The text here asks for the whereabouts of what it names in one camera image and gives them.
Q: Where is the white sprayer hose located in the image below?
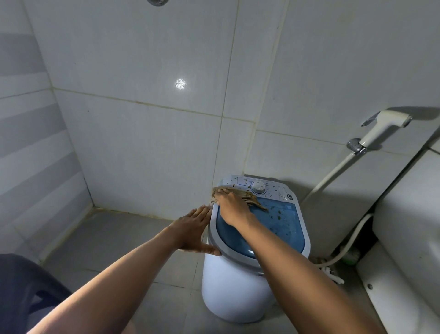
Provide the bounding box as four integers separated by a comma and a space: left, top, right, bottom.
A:
301, 151, 358, 204

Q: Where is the brown cleaning cloth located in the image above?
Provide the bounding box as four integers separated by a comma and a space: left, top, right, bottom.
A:
210, 186, 269, 212

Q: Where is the person's left hand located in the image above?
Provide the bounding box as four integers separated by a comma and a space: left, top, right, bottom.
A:
168, 205, 222, 257

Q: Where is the dark plastic stool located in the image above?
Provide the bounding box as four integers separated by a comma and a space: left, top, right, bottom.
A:
0, 254, 73, 334

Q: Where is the person's left forearm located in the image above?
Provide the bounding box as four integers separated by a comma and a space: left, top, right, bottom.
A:
29, 225, 186, 334

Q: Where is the white toilet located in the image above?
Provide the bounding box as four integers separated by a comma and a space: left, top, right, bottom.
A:
356, 125, 440, 334

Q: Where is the person's right hand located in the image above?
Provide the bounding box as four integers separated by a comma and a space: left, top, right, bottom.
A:
210, 189, 256, 228

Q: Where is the white drain hose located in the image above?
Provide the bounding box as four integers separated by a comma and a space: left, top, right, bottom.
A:
316, 213, 374, 269

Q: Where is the person's right forearm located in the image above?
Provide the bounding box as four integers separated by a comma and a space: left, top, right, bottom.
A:
228, 216, 387, 334

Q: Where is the white bidet sprayer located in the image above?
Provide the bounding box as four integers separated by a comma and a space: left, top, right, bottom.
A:
357, 110, 413, 148

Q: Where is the chrome sprayer wall holder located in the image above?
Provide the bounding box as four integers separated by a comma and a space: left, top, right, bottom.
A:
346, 138, 368, 155

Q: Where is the white mini washing machine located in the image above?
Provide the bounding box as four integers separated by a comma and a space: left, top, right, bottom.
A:
201, 174, 311, 323

